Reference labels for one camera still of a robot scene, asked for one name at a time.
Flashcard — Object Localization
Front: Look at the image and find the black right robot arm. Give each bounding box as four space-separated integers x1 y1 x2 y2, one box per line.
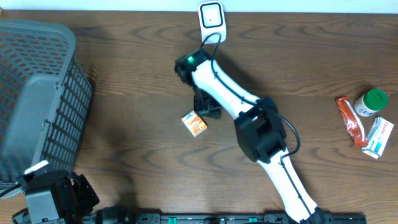
174 49 326 223

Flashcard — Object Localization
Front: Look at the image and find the white blue medicine box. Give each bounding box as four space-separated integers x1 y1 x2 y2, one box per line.
361 116 394 159

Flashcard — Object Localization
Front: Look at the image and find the green lid white jar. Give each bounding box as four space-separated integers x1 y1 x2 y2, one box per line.
354 88 389 117

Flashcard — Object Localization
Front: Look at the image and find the small orange snack packet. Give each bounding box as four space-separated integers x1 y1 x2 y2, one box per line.
182 110 208 137

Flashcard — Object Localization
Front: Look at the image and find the white barcode scanner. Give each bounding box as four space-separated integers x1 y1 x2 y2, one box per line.
198 1 227 44

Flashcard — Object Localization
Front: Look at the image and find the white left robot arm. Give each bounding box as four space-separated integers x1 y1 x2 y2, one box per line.
12 170 100 224

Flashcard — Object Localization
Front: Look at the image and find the grey plastic basket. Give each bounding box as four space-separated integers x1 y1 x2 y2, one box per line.
1 19 93 199

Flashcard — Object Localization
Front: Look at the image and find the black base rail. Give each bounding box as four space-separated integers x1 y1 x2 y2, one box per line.
82 205 368 224

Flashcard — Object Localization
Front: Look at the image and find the orange chocolate bar wrapper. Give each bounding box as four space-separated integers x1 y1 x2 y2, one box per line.
336 96 368 147

